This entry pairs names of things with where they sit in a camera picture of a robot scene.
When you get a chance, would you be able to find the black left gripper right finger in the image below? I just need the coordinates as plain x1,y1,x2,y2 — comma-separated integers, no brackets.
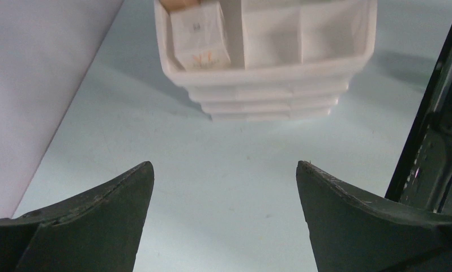
296,161,452,271

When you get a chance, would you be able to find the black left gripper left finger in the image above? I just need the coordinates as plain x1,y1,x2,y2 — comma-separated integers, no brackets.
0,161,154,271

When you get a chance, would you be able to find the white plastic drawer organizer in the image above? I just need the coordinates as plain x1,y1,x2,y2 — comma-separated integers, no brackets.
154,1,378,121

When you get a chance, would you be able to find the white cosmetic box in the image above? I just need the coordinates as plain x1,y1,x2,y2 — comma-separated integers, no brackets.
170,1,231,71

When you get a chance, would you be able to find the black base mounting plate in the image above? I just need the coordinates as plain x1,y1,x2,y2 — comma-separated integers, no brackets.
385,24,452,216

